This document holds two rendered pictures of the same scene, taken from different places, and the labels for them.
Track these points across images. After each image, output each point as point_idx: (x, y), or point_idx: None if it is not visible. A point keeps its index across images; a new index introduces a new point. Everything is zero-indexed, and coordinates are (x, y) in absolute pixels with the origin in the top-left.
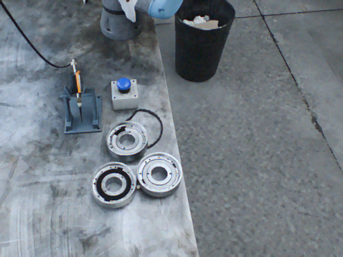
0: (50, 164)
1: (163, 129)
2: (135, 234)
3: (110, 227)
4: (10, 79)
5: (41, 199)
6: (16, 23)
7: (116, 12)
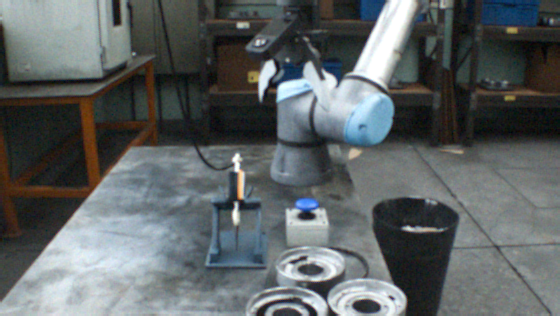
0: (178, 297)
1: (370, 269)
2: None
3: None
4: (134, 212)
5: None
6: (178, 85)
7: (296, 144)
